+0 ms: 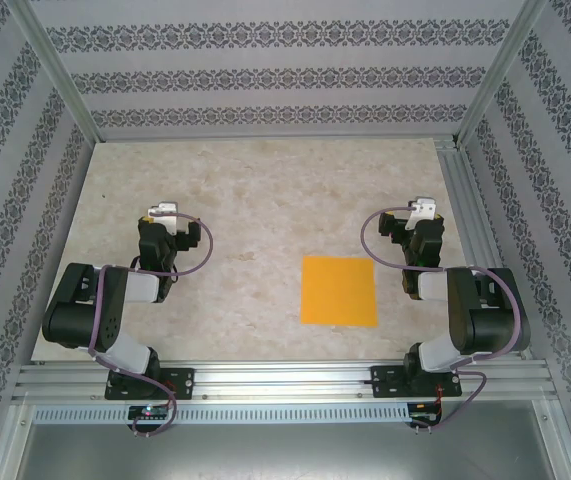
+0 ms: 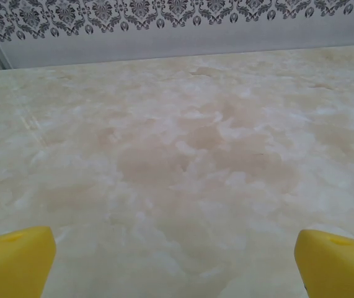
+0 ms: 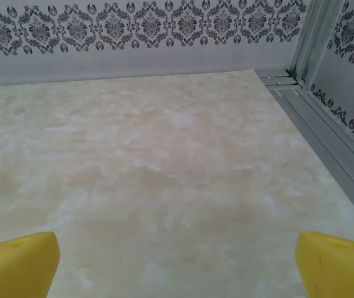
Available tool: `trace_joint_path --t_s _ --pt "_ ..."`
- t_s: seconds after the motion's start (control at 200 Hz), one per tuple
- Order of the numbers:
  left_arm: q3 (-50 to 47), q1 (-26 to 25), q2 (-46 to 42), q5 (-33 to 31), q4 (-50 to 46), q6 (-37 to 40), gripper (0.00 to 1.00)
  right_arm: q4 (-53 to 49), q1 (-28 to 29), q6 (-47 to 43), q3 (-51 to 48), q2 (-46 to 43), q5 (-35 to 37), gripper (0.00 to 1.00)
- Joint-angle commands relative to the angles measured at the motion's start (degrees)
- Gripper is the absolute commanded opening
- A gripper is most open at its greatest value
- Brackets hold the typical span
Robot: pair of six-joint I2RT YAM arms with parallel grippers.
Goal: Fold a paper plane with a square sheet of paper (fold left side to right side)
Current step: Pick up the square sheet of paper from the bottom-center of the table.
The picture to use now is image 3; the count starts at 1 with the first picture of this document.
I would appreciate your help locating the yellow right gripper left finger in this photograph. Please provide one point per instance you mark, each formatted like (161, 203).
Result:
(15, 267)

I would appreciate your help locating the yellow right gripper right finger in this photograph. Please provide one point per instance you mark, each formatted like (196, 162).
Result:
(338, 270)

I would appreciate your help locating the aluminium side rail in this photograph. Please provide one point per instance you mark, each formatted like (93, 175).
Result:
(319, 130)

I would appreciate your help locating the aluminium frame post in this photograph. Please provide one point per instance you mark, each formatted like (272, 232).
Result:
(311, 46)

